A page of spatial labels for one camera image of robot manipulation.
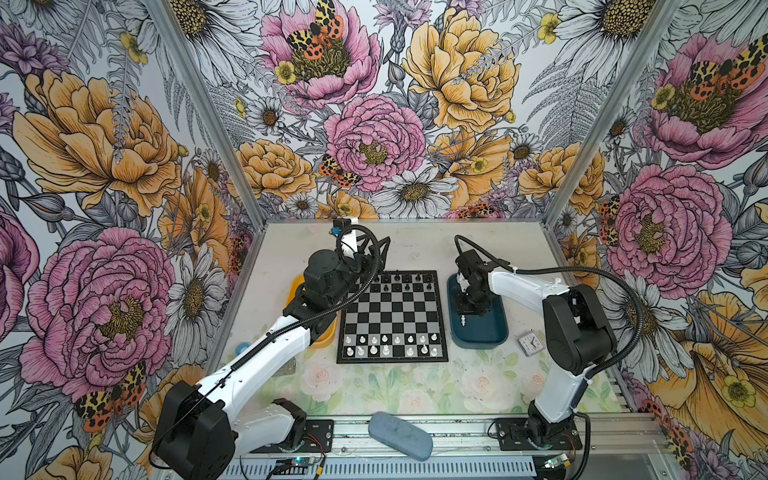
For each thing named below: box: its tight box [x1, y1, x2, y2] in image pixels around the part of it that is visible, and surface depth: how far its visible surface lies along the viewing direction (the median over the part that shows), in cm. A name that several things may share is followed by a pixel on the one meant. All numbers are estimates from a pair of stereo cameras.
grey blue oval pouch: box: [368, 411, 433, 462], surface depth 73 cm
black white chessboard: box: [336, 270, 449, 364], surface depth 93 cm
